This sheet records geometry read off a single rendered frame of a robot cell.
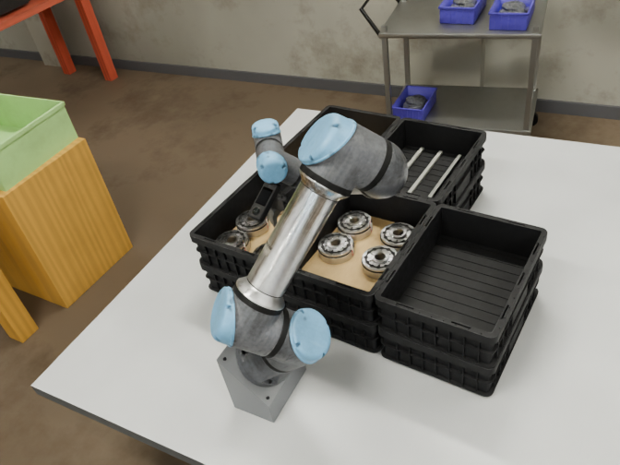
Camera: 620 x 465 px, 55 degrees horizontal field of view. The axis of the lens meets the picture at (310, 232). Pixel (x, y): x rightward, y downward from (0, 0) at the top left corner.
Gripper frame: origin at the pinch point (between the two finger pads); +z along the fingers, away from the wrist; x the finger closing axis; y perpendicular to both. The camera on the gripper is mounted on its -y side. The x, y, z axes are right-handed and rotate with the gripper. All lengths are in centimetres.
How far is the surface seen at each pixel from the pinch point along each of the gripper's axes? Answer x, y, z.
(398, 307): -49, -17, -7
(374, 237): -24.9, 11.6, 2.3
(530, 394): -79, -8, 15
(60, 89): 368, 135, 85
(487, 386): -71, -14, 11
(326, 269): -20.1, -6.2, 2.4
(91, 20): 334, 166, 34
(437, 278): -48.5, 5.3, 2.5
